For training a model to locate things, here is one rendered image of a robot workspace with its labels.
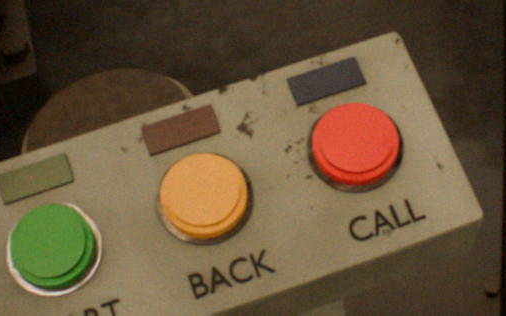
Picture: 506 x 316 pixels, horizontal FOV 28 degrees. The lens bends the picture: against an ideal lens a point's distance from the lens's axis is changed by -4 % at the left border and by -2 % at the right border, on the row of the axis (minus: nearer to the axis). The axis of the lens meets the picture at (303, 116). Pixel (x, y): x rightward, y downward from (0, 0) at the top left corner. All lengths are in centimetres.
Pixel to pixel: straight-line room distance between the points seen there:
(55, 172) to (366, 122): 15
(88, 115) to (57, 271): 21
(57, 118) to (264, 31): 87
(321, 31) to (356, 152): 102
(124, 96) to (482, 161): 70
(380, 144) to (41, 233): 16
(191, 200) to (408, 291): 72
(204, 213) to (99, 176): 6
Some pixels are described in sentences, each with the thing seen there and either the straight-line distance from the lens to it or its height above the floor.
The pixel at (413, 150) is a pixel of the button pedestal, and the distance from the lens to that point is 50.
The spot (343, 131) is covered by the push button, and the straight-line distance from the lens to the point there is 49.
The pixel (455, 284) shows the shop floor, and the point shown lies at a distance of 118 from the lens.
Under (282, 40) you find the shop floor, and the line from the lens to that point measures 150.
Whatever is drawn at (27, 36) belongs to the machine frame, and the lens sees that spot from 153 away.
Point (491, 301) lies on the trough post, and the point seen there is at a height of 1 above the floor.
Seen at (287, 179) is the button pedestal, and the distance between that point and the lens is 49.
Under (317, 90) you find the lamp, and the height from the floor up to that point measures 61.
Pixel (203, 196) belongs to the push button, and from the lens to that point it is 47.
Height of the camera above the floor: 96
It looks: 44 degrees down
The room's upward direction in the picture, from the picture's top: 11 degrees counter-clockwise
